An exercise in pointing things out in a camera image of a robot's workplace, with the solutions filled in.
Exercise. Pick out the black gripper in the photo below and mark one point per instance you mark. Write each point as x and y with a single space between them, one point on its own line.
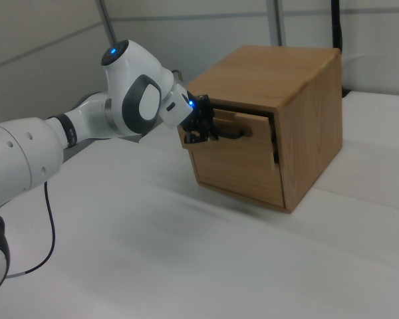
201 113

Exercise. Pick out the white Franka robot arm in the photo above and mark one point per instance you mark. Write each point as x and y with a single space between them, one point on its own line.
20 156

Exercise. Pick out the wooden drawer with slot grip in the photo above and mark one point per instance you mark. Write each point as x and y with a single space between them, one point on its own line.
239 182

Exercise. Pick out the wooden drawer cabinet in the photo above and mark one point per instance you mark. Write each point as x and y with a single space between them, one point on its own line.
312 133

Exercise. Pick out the grey partition post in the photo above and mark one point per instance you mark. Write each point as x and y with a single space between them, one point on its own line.
107 23
275 20

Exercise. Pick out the black vertical post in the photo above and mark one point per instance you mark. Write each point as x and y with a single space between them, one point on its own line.
336 20

